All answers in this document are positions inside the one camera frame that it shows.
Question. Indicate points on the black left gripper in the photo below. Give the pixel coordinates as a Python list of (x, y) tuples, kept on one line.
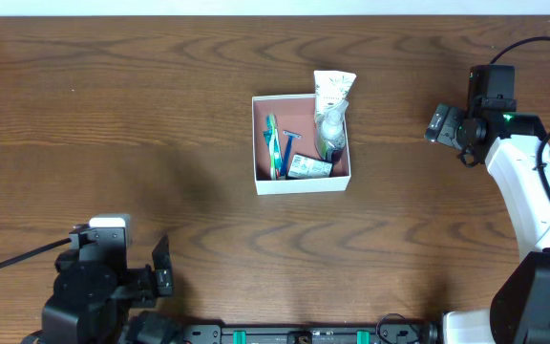
[(161, 278)]

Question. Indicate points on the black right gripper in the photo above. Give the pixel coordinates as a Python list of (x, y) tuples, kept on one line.
[(445, 127)]

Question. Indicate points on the clear pump bottle green label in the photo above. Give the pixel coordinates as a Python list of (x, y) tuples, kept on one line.
[(331, 136)]

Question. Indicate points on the white lotion tube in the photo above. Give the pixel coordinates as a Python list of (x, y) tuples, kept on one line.
[(331, 88)]

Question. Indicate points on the white box with pink interior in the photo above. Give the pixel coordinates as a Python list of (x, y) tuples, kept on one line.
[(294, 113)]

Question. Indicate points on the green white soap package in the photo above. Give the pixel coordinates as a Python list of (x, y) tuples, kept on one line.
[(307, 168)]

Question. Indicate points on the blue disposable razor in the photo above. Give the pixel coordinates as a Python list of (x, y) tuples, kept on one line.
[(291, 137)]

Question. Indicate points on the green white toothpaste tube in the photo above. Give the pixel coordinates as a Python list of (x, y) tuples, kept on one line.
[(271, 137)]

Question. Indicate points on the green white toothbrush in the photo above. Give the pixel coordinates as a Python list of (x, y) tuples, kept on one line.
[(271, 121)]

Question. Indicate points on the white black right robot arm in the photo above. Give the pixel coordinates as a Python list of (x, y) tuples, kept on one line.
[(490, 131)]

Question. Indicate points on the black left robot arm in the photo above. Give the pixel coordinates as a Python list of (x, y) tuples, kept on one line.
[(113, 321)]

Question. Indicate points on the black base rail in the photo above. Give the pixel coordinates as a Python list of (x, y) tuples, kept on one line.
[(394, 331)]

